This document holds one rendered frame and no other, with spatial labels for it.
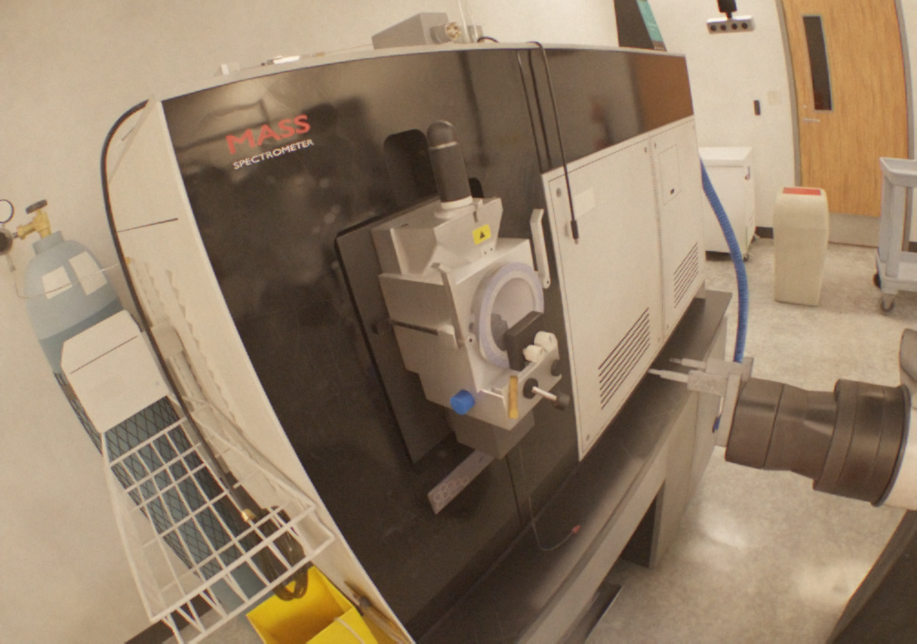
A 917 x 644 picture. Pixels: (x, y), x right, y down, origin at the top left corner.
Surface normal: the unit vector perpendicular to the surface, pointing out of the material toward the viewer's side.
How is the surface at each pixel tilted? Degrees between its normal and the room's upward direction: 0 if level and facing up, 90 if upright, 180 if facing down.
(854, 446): 55
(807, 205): 70
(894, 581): 90
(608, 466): 0
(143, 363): 90
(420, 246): 90
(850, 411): 25
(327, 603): 87
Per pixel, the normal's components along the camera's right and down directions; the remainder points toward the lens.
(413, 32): -0.66, 0.42
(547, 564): -0.22, -0.90
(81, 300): 0.83, -0.11
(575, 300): 0.73, 0.11
